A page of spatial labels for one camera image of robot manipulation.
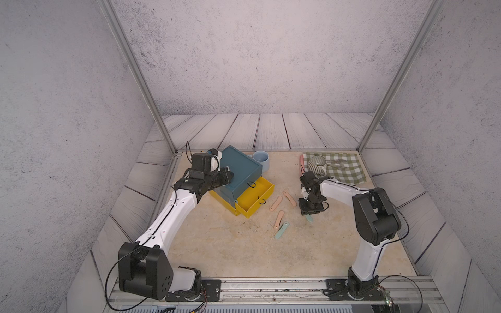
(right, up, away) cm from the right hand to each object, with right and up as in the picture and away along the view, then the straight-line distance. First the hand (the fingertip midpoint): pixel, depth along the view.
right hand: (305, 212), depth 94 cm
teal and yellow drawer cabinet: (-27, +13, -9) cm, 31 cm away
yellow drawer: (-25, +7, -6) cm, 27 cm away
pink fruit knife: (-14, +4, +4) cm, 15 cm away
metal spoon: (+25, +23, +20) cm, 40 cm away
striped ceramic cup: (+11, +23, +17) cm, 30 cm away
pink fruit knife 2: (-6, +6, +5) cm, 10 cm away
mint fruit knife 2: (-10, -5, -4) cm, 12 cm away
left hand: (-32, +19, -13) cm, 39 cm away
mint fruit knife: (+1, -2, -3) cm, 3 cm away
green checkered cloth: (+30, +18, +14) cm, 37 cm away
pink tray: (+3, +23, +20) cm, 30 cm away
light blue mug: (-20, +27, +18) cm, 38 cm away
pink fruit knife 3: (-13, -2, -3) cm, 13 cm away
